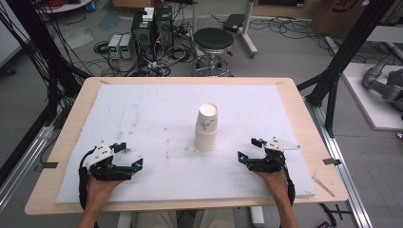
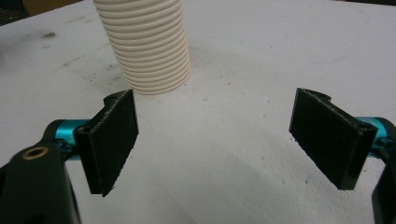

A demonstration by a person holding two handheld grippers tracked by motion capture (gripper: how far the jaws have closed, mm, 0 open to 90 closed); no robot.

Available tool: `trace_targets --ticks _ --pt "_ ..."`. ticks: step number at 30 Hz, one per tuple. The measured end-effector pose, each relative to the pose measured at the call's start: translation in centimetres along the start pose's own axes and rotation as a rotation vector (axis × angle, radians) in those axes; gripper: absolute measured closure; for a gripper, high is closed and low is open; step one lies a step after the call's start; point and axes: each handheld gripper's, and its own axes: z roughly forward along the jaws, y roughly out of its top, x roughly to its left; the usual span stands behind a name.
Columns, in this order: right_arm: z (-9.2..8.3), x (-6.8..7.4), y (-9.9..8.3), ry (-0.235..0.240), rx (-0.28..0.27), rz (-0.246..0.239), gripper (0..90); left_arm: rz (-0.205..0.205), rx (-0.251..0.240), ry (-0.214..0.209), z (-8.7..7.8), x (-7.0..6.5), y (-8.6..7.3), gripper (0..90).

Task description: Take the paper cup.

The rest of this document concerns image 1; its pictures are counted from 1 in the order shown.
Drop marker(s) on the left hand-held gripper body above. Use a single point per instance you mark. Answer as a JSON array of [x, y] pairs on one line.
[[101, 156]]

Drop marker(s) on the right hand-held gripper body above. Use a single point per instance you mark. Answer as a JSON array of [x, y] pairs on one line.
[[269, 163]]

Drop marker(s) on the plain paper cup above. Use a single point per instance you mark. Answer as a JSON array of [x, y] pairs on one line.
[[205, 144]]

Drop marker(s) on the person's right hand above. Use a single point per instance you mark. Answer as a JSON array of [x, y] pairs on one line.
[[277, 186]]

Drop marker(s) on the person's left hand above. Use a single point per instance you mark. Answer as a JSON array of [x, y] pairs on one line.
[[98, 190]]

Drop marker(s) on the black tape piece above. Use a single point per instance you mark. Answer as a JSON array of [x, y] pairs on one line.
[[332, 161], [50, 165]]

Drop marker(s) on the white table leg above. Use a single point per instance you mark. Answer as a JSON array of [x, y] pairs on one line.
[[124, 220], [257, 217]]

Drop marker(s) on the white felt mat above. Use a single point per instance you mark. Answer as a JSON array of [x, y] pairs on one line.
[[158, 104]]

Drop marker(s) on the thin wooden stick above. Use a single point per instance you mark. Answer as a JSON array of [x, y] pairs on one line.
[[323, 186]]

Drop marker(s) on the person's beige trousers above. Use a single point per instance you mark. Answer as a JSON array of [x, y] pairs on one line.
[[215, 220]]

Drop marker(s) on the grey power supply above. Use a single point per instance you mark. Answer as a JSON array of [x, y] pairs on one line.
[[114, 46], [126, 46]]

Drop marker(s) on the black round stool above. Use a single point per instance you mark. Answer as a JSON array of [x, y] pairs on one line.
[[213, 38]]

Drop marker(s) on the white platform board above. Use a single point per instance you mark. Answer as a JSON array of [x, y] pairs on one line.
[[367, 104]]

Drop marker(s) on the black computer tower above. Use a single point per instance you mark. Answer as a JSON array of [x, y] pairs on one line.
[[164, 27], [142, 34]]

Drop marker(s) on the flat black device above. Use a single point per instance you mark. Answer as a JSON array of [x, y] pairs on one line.
[[234, 22]]

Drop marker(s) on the teal floor sheet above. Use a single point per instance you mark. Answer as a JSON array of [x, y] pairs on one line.
[[109, 20]]

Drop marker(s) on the small white box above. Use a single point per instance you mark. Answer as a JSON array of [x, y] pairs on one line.
[[148, 14]]

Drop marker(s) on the white round table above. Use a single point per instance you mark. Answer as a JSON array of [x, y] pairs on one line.
[[68, 5]]

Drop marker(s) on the cardboard box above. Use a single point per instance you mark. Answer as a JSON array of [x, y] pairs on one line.
[[345, 15]]

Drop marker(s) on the aluminium rail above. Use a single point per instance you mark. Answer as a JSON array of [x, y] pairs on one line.
[[28, 158], [342, 164]]

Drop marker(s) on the white stand frame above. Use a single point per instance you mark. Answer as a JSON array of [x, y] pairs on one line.
[[248, 31]]

